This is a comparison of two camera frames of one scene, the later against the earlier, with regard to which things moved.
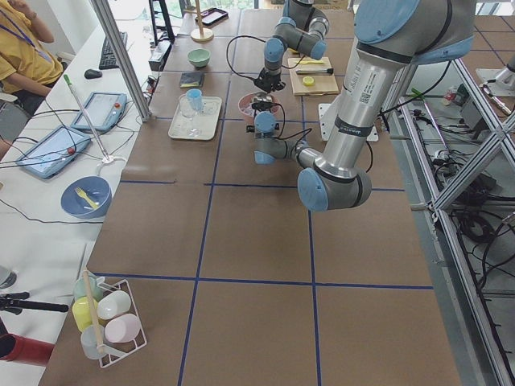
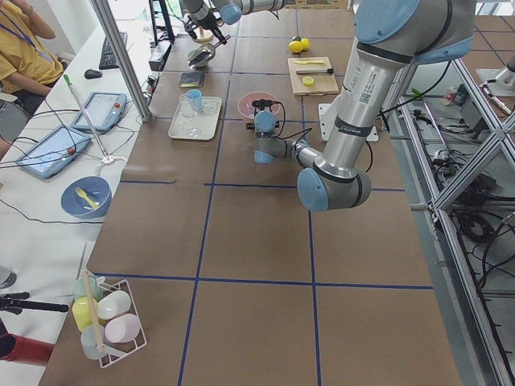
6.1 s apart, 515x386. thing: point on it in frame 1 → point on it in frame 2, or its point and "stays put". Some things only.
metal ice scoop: [261, 96] → [202, 55]
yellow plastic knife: [311, 62] stays put
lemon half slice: [308, 80] stays put
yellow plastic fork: [81, 193] stays put
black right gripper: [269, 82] → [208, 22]
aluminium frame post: [105, 14] stays put
